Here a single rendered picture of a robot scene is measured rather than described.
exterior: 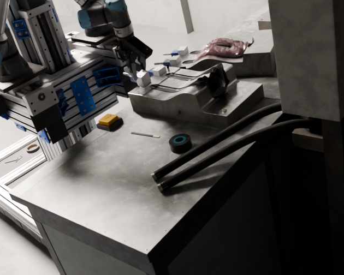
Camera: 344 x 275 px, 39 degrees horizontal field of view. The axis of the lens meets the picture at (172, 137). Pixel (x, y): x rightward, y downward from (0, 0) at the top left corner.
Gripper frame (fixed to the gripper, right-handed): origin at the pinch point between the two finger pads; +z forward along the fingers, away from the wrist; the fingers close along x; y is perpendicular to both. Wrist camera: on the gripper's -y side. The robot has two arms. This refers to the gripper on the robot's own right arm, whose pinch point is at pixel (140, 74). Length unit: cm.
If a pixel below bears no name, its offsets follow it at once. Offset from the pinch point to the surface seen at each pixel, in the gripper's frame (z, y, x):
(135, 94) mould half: 3.6, -2.5, 8.3
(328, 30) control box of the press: -54, -93, 25
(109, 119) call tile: 7.5, 1.1, 22.7
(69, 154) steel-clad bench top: 8.5, 3.6, 44.9
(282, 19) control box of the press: -55, -81, 25
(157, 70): 3.4, -1.3, -8.9
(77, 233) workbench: 10, -26, 71
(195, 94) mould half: -4.9, -34.5, 7.2
